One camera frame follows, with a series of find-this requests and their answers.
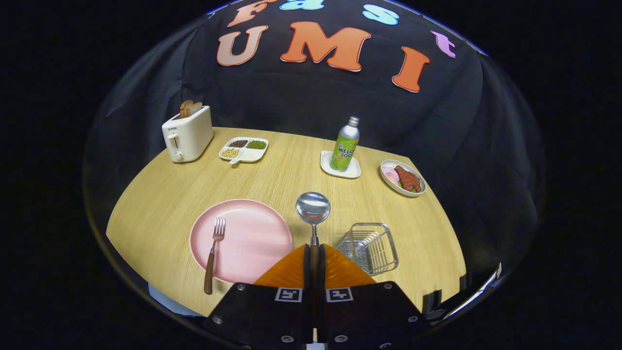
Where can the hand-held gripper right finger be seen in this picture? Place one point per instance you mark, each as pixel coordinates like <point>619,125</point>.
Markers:
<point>364,316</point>

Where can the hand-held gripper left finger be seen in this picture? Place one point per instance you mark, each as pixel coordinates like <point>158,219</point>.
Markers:
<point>272,316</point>

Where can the large pink plate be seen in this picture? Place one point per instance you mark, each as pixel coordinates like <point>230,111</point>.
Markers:
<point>248,238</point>

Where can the small white food plate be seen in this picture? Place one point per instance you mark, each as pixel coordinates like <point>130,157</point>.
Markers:
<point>387,183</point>

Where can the pink onion slice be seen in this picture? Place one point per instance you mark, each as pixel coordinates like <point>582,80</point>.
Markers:
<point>389,175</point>

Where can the red sauced meat piece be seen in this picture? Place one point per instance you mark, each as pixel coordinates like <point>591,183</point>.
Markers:
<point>408,179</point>

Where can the white square coaster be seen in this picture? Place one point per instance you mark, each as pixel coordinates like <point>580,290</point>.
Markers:
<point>325,163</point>

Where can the white divided snack dish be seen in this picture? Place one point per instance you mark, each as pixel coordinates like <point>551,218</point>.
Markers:
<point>250,154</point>

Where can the green label soda bottle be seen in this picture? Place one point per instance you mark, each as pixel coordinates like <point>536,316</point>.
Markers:
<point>345,150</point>

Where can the pile of yellow beans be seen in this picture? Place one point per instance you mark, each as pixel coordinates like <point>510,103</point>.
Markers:
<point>230,153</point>

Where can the pile of green beans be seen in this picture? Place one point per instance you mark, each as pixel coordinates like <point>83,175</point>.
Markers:
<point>256,144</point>

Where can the pile of dark beans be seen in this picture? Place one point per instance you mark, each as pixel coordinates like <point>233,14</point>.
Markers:
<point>238,143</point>

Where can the cream white toaster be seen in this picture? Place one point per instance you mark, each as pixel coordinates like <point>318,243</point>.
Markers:
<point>190,134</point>

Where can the black backdrop cloth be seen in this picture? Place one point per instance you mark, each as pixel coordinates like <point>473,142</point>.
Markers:
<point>291,97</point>

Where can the brown toast slice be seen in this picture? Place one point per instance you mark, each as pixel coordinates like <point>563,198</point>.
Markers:
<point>196,108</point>
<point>184,109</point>

